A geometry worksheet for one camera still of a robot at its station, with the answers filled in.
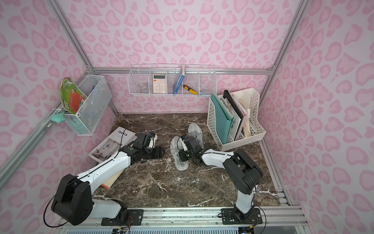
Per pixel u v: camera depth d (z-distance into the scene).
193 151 0.72
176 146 0.95
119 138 1.01
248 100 0.93
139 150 0.66
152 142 0.71
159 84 0.95
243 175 0.47
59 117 0.62
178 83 0.88
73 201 0.41
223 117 0.77
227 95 0.89
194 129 1.04
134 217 0.73
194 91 0.98
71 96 0.73
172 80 0.98
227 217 0.72
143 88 0.95
